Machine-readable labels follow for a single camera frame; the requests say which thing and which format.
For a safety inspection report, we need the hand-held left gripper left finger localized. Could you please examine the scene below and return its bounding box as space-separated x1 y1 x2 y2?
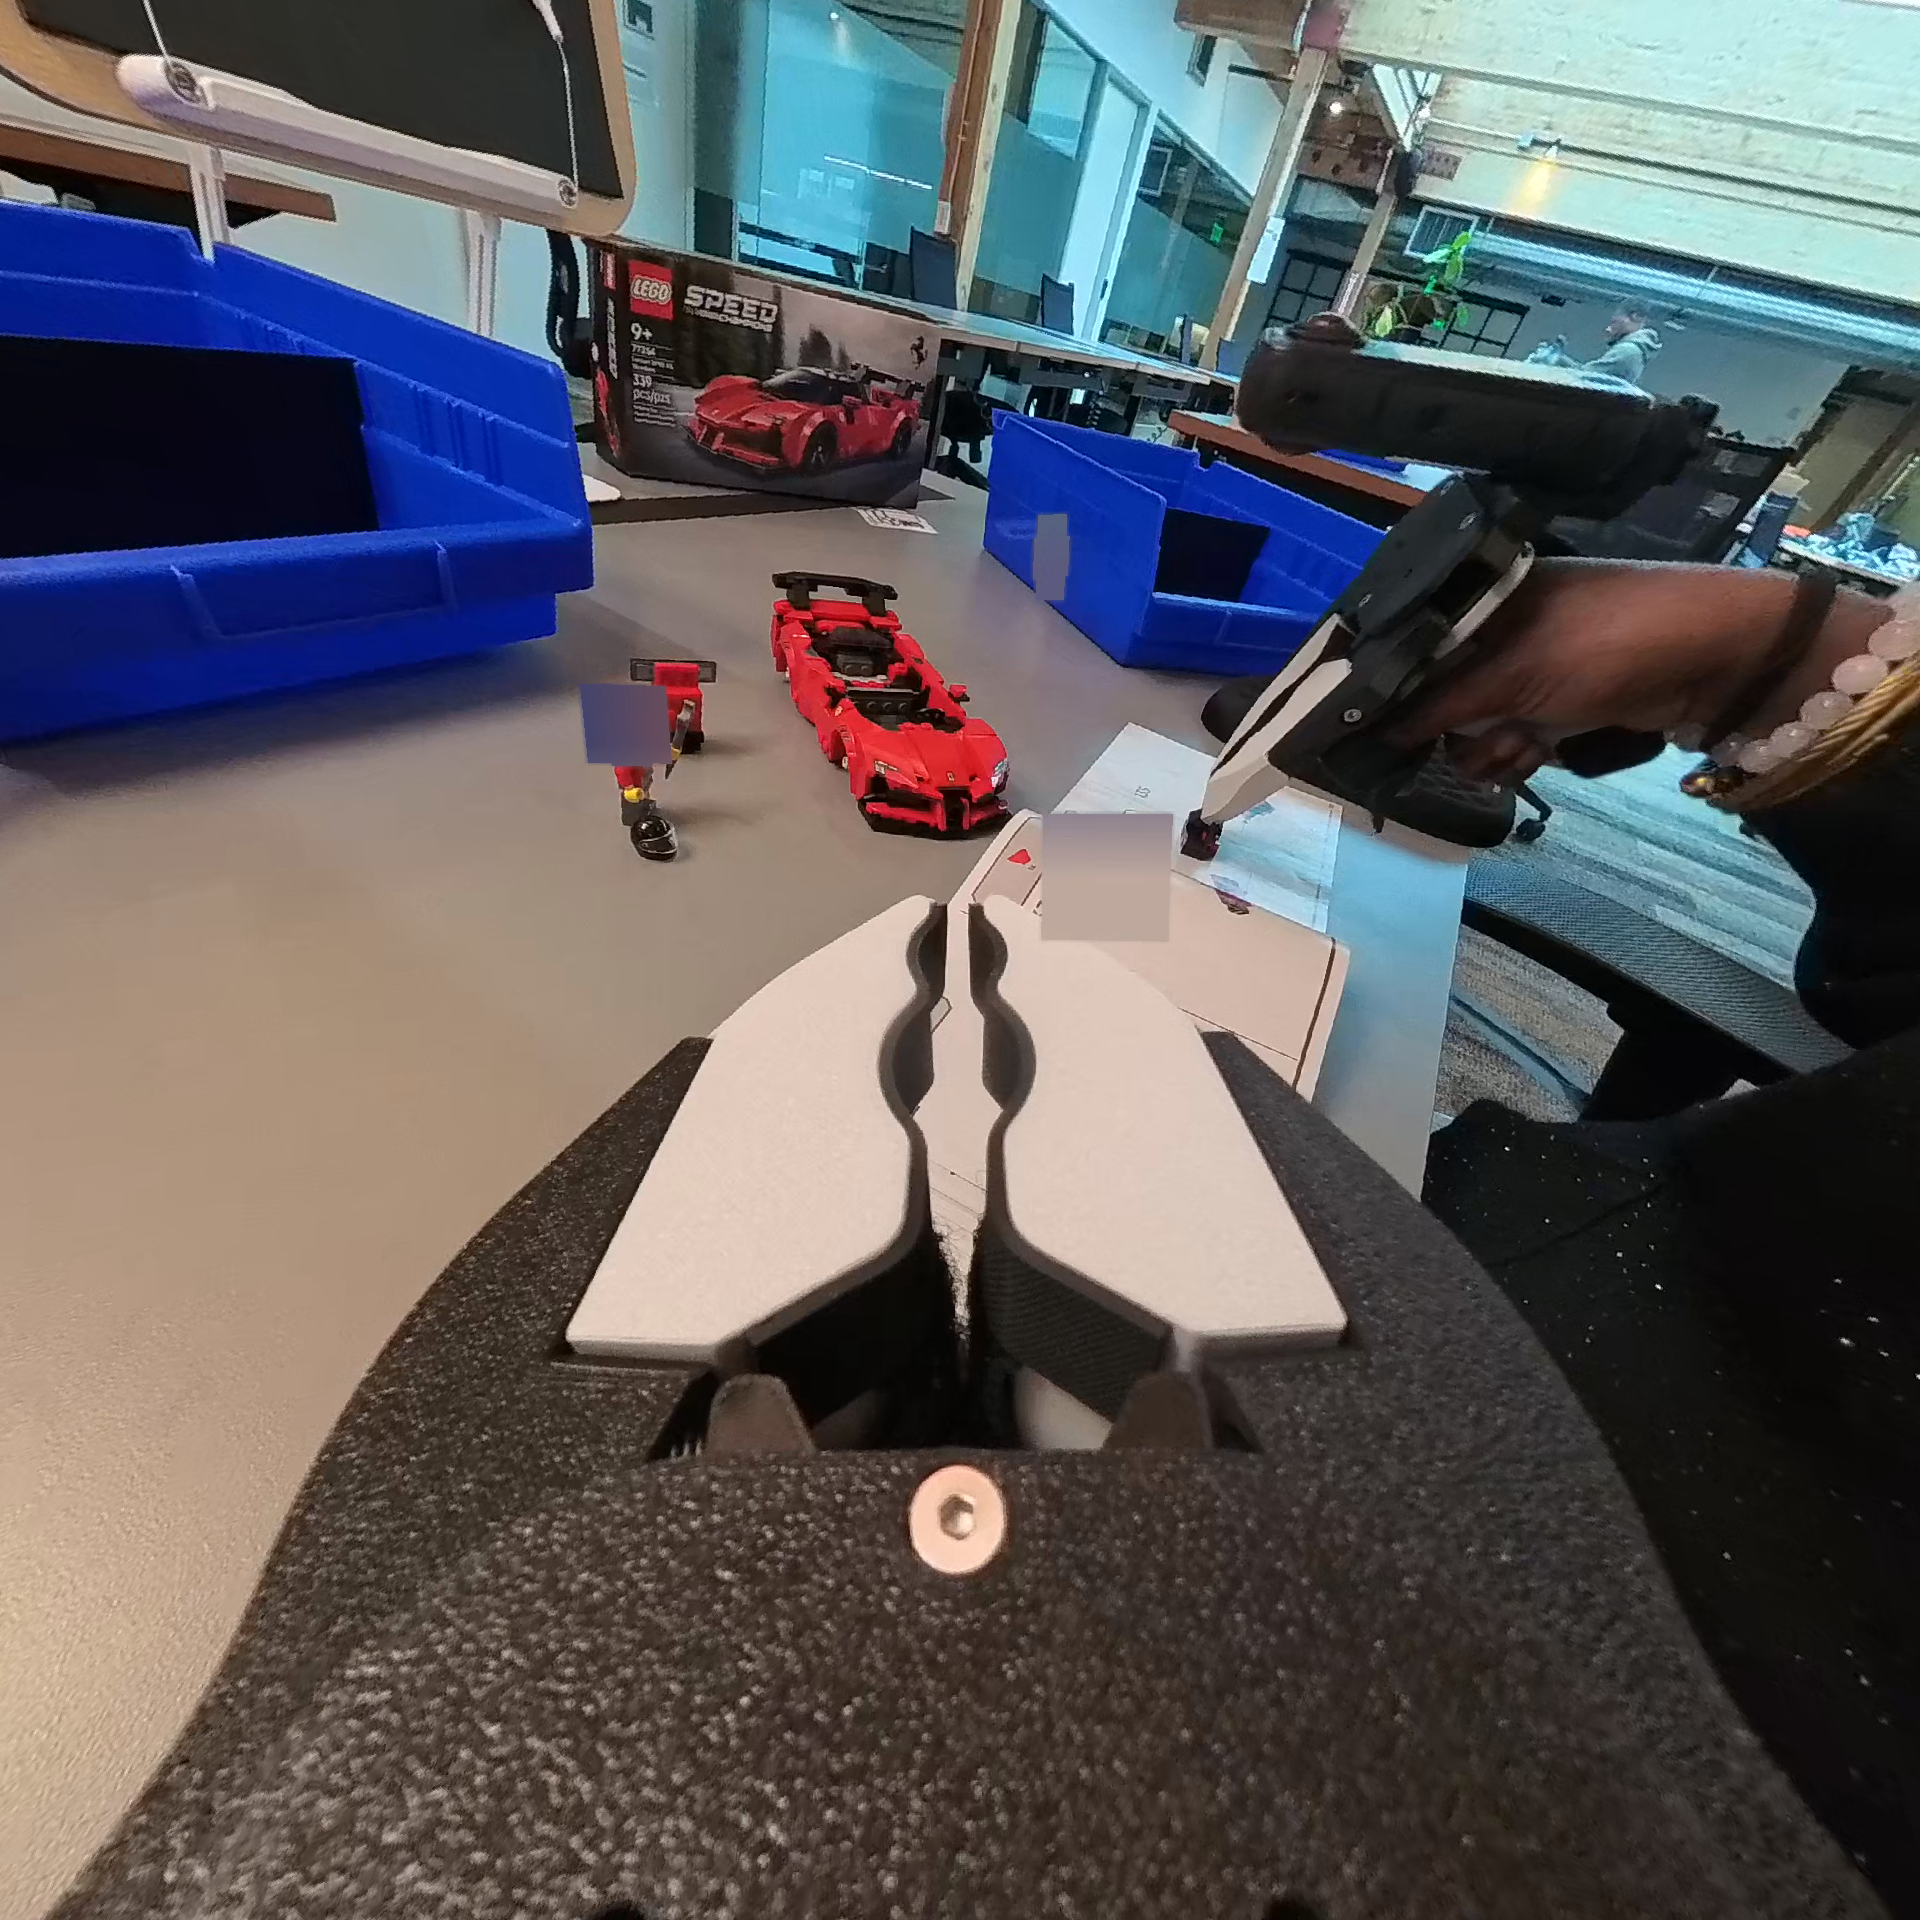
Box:
565 894 953 1374

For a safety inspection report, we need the green potted plant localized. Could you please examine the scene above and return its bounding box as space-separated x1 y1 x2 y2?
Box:
1371 226 1482 340

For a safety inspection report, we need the red lego minifigure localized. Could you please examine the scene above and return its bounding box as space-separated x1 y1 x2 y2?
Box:
613 657 722 828

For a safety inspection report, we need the long grey office desk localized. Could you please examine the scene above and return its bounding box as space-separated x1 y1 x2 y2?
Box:
931 299 1252 452

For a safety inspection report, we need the person's right forearm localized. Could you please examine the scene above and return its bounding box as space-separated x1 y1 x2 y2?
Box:
1708 572 1920 1045

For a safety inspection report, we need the white bead bracelet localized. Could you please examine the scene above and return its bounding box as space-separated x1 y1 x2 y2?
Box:
1667 592 1920 775

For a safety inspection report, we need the black board wooden frame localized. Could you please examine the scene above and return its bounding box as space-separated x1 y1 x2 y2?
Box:
0 0 639 239

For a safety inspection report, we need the large blue plastic bin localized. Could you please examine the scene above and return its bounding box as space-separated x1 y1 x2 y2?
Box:
0 200 599 746

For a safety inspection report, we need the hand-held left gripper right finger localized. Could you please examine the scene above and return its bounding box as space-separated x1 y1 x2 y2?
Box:
968 898 1350 1381

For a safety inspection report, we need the gold bracelet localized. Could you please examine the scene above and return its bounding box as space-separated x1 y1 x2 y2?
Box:
1680 662 1920 820

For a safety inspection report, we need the lego instruction booklet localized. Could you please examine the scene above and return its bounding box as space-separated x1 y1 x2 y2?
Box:
931 725 1353 1189

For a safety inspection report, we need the lego set cardboard box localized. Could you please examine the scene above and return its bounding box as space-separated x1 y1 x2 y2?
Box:
588 239 943 514

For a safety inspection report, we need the black wrist band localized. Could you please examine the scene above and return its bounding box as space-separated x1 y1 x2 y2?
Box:
1704 568 1840 753

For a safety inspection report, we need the wooden desk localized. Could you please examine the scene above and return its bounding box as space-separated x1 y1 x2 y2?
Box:
0 122 338 226

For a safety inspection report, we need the white tube lamp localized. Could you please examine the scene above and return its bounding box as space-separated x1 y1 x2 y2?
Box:
119 55 585 215

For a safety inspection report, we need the person's right hand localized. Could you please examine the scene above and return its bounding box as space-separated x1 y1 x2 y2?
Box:
1385 554 1774 786

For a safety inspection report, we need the black mesh office chair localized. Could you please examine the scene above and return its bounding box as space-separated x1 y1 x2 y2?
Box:
1441 863 1863 1119

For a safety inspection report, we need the red lego sports car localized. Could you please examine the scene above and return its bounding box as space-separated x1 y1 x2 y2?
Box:
769 568 1012 839

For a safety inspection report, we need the person's black sparkly clothing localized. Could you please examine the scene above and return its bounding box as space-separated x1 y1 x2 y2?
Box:
1420 1035 1920 1920

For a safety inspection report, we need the small blue plastic bin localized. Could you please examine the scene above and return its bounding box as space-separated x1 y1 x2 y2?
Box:
982 409 1389 676

